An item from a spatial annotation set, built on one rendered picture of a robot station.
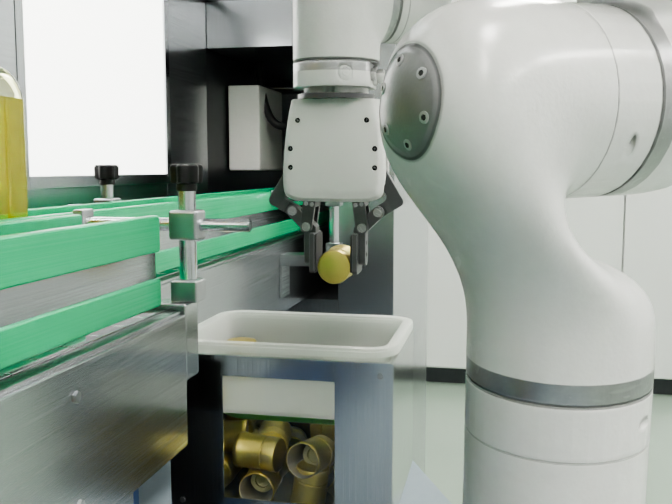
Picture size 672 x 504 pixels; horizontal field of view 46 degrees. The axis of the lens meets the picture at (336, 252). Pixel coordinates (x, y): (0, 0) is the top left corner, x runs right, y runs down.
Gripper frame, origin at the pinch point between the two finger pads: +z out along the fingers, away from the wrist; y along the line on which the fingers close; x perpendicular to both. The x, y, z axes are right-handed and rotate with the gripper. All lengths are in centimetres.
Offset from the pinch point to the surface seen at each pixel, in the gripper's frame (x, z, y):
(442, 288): -348, 65, 10
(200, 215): 9.6, -4.3, 10.6
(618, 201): -348, 17, -78
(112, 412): 25.7, 8.8, 11.6
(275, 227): -56, 4, 22
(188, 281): 10.8, 1.6, 11.4
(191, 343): 10.5, 7.4, 11.3
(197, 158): -69, -8, 41
